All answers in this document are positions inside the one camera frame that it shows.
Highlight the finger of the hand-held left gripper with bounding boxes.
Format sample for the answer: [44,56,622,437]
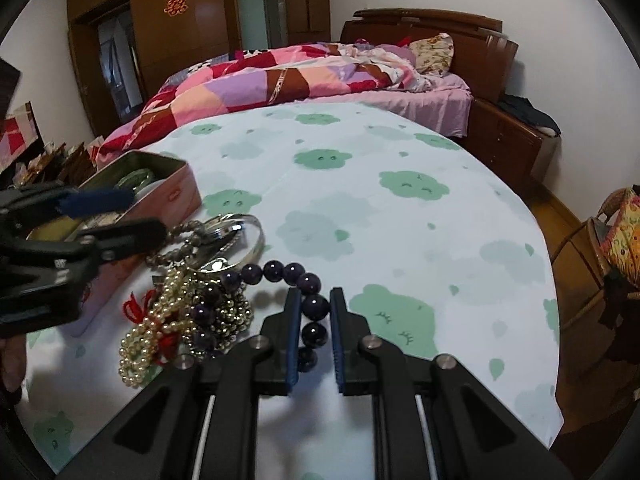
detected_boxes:
[0,185,132,227]
[0,218,168,267]

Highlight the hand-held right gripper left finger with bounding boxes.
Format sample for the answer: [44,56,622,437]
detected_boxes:
[55,287,303,480]

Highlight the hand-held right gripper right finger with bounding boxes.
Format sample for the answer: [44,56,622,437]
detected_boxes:
[330,287,576,480]

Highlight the purple bead bracelet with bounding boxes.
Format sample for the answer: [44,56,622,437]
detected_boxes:
[191,259,332,372]

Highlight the grey bead bracelet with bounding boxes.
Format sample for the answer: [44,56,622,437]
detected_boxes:
[146,221,213,267]

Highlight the pink tin box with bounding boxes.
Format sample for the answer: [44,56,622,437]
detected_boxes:
[25,150,203,338]

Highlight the dark metallic bead necklace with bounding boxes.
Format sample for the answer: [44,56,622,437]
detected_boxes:
[182,282,253,353]

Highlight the red cord jade pendant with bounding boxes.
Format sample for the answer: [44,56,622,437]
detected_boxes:
[123,291,178,367]

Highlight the white pearl necklace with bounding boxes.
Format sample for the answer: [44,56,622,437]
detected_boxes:
[118,267,203,388]

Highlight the silver bangle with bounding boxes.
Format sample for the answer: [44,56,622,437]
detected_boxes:
[207,213,266,270]

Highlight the cluttered low wooden cabinet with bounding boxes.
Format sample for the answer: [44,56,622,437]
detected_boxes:
[10,140,105,191]

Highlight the patchwork quilt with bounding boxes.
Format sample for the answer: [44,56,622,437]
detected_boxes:
[100,41,417,152]

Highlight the wooden wardrobe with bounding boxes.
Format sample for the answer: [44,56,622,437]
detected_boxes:
[66,0,332,137]

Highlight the wicker chair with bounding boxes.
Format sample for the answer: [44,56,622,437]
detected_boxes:
[550,187,640,333]

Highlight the wooden nightstand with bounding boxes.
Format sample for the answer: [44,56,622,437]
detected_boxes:
[467,95,561,197]

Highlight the lavender pillow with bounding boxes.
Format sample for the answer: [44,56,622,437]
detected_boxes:
[374,41,417,62]

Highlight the dark clothes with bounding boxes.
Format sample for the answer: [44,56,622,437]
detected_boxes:
[497,93,562,137]

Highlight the floral pillow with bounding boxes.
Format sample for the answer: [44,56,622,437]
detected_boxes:
[407,32,455,77]

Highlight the colourful patterned cushion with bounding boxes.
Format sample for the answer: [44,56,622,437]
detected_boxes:
[597,191,640,287]

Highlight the wooden bed headboard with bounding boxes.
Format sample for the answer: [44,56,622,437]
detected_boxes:
[340,8,519,106]

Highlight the green jade bracelet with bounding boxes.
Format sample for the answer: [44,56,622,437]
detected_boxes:
[116,169,157,195]

